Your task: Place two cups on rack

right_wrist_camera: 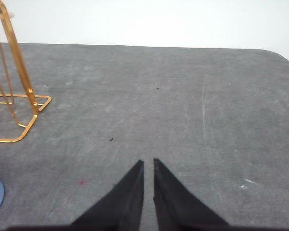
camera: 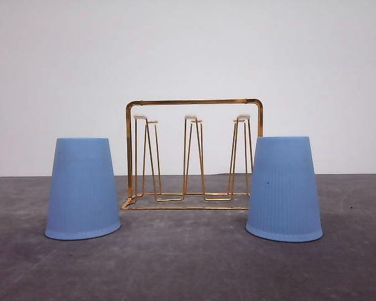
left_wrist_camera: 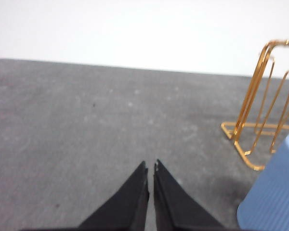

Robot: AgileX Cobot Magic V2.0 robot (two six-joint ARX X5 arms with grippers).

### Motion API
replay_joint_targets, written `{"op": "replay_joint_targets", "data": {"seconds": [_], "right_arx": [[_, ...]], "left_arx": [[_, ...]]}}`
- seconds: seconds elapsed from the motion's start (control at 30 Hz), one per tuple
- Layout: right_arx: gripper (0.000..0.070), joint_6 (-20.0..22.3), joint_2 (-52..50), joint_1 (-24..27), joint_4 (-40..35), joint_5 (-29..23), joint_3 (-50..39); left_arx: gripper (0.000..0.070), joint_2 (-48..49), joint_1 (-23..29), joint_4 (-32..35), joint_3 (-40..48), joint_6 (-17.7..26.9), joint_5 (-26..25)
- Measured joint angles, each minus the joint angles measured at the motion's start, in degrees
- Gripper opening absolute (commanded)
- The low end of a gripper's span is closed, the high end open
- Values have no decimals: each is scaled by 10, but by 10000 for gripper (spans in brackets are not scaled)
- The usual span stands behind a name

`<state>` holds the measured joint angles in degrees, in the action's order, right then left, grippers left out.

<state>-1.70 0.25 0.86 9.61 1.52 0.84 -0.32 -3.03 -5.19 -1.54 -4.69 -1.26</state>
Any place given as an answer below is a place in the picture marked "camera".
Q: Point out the blue ribbed cup with speck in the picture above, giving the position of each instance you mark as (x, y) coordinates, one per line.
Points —
(284, 200)

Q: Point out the gold wire cup rack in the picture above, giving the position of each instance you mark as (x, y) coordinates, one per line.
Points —
(191, 154)

